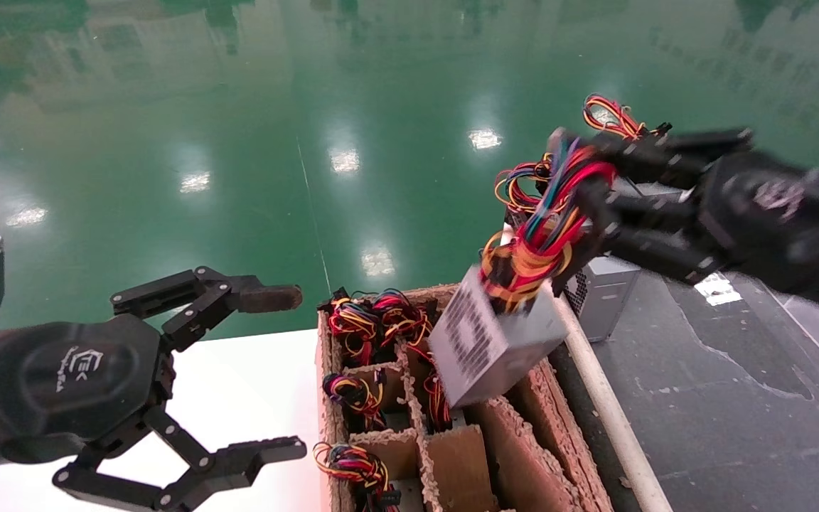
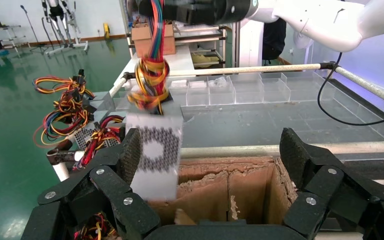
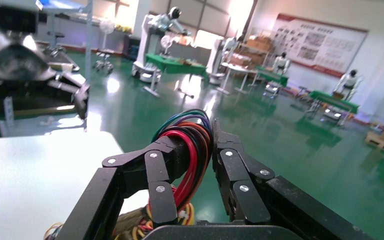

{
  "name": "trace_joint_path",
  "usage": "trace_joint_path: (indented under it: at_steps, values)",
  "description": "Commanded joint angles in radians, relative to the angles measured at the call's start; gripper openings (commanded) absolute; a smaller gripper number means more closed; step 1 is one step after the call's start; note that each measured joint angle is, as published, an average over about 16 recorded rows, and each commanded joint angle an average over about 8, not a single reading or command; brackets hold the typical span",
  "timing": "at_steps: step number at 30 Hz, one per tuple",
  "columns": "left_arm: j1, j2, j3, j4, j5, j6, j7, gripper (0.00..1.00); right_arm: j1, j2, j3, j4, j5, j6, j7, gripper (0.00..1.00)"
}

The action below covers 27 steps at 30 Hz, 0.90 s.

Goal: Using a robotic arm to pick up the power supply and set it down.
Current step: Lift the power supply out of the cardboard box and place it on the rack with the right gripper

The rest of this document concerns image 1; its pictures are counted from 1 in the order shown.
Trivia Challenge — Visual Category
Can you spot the grey power supply with cables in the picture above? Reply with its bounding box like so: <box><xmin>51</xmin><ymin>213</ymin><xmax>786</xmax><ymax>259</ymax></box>
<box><xmin>322</xmin><ymin>368</ymin><xmax>389</xmax><ymax>436</ymax></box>
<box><xmin>312</xmin><ymin>442</ymin><xmax>405</xmax><ymax>512</ymax></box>
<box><xmin>373</xmin><ymin>289</ymin><xmax>436</xmax><ymax>349</ymax></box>
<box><xmin>564</xmin><ymin>255</ymin><xmax>643</xmax><ymax>343</ymax></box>
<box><xmin>427</xmin><ymin>135</ymin><xmax>620</xmax><ymax>408</ymax></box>
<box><xmin>318</xmin><ymin>287</ymin><xmax>383</xmax><ymax>368</ymax></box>
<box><xmin>493</xmin><ymin>158</ymin><xmax>554</xmax><ymax>215</ymax></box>
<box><xmin>409</xmin><ymin>334</ymin><xmax>454</xmax><ymax>433</ymax></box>
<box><xmin>584</xmin><ymin>95</ymin><xmax>680</xmax><ymax>201</ymax></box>

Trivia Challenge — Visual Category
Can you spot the brown cardboard divider box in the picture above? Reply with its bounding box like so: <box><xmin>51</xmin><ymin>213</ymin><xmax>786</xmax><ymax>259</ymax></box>
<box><xmin>316</xmin><ymin>283</ymin><xmax>613</xmax><ymax>512</ymax></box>

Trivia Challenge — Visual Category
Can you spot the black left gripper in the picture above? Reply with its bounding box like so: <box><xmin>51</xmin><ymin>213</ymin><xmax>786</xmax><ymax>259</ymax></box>
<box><xmin>0</xmin><ymin>267</ymin><xmax>308</xmax><ymax>512</ymax></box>

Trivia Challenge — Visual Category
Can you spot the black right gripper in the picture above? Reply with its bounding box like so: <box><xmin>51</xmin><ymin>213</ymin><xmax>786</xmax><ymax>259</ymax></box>
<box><xmin>552</xmin><ymin>127</ymin><xmax>819</xmax><ymax>297</ymax></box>

